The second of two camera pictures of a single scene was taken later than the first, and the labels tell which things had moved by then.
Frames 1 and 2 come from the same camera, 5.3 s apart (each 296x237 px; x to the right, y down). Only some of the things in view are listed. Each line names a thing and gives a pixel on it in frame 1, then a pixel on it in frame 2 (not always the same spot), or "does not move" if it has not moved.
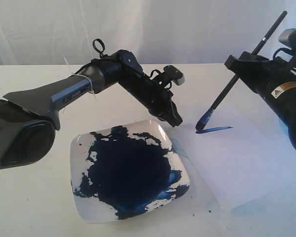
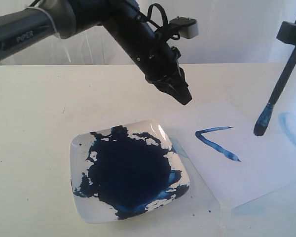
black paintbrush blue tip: (207, 115) -> (265, 117)
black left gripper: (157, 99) -> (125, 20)
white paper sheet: (243, 151) does not move
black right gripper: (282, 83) -> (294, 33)
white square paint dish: (119, 173) does not move
